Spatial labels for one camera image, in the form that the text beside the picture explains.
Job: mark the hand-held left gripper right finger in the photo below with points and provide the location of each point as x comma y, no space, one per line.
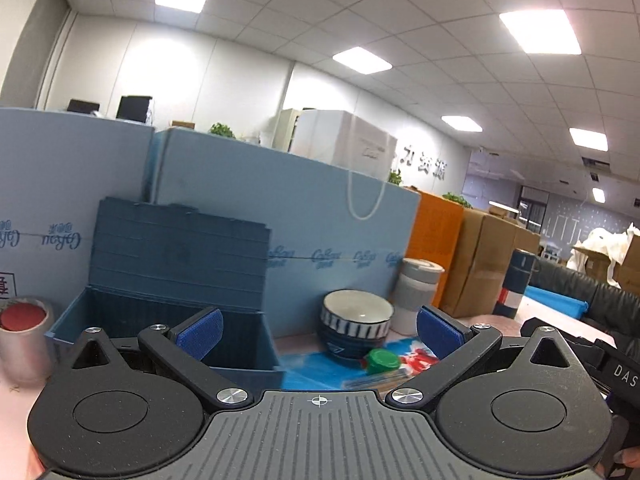
437,332

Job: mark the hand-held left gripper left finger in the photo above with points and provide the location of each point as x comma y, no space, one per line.
200,332

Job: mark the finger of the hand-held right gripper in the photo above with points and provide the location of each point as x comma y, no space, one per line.
529,327

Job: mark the blue plastic storage box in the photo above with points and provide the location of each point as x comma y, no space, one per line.
175,260

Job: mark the striped ceramic bowl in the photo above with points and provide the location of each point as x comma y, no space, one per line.
357,332

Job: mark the light blue folded board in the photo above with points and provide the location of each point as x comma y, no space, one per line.
555,301

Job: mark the white and grey tumbler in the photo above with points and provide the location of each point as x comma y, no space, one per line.
412,300

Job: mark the dark blue thermos bottle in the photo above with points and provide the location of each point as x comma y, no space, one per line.
517,270

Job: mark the green bottle cap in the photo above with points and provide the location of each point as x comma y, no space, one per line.
382,360

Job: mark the black sofa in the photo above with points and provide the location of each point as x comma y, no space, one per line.
575,282

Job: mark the open brown cardboard box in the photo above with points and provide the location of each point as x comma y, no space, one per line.
597,263

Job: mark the orange carton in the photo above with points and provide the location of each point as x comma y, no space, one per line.
435,230

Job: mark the white plastic wrap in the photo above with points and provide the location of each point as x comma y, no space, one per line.
605,242

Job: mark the green potted plant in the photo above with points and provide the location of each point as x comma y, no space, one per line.
457,200
222,131
395,177

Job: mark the silver can with red lid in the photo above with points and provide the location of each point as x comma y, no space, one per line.
20,350

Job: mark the large light blue carton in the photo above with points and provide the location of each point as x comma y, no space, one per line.
60,170

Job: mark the black monitor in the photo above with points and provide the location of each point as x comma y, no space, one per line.
82,106
134,108

